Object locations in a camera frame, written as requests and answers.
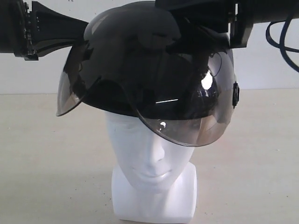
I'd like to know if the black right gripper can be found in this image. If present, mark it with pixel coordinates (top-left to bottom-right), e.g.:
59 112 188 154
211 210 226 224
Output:
155 0 299 49

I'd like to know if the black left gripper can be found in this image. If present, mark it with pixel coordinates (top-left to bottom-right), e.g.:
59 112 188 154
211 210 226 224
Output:
0 0 88 61

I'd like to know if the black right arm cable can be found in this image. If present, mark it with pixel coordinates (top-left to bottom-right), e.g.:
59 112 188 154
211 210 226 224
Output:
266 13 299 72

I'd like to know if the black helmet with visor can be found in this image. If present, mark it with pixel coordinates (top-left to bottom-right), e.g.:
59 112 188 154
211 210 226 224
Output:
56 1 240 147

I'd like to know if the white mannequin head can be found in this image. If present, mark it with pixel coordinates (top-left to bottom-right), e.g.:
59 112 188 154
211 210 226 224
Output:
105 112 197 224

